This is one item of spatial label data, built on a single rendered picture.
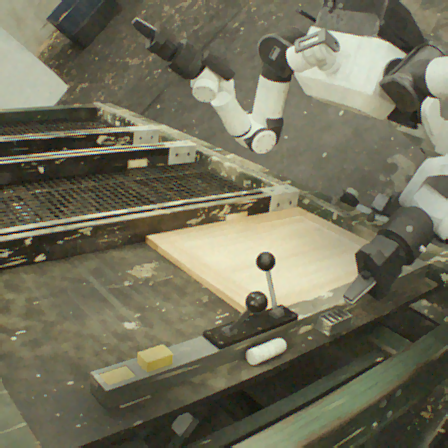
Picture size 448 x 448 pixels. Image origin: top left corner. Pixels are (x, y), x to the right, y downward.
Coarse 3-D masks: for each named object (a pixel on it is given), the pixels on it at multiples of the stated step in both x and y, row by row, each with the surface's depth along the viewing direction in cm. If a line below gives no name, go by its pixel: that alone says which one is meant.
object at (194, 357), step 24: (336, 288) 116; (312, 312) 105; (264, 336) 96; (288, 336) 102; (192, 360) 86; (216, 360) 90; (96, 384) 78; (120, 384) 77; (144, 384) 80; (168, 384) 84
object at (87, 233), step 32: (256, 192) 160; (288, 192) 164; (32, 224) 117; (64, 224) 121; (96, 224) 123; (128, 224) 129; (160, 224) 135; (192, 224) 143; (0, 256) 109; (32, 256) 114; (64, 256) 120
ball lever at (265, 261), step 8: (264, 256) 99; (272, 256) 100; (256, 264) 100; (264, 264) 99; (272, 264) 99; (272, 288) 100; (272, 296) 100; (272, 304) 100; (272, 312) 100; (280, 312) 100
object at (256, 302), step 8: (248, 296) 85; (256, 296) 85; (264, 296) 85; (248, 304) 85; (256, 304) 84; (264, 304) 85; (248, 312) 87; (256, 312) 85; (240, 320) 89; (224, 328) 92; (232, 328) 91
